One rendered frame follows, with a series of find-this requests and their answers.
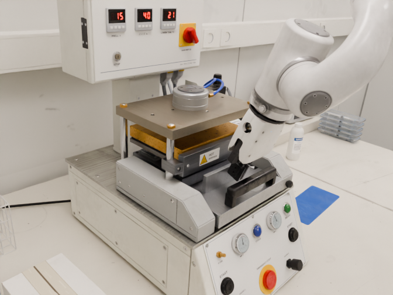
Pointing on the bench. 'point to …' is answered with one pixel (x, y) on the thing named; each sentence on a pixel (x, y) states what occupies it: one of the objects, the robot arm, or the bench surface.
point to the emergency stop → (269, 280)
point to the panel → (255, 251)
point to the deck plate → (101, 168)
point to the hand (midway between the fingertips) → (237, 169)
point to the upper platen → (140, 135)
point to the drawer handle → (268, 173)
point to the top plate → (185, 110)
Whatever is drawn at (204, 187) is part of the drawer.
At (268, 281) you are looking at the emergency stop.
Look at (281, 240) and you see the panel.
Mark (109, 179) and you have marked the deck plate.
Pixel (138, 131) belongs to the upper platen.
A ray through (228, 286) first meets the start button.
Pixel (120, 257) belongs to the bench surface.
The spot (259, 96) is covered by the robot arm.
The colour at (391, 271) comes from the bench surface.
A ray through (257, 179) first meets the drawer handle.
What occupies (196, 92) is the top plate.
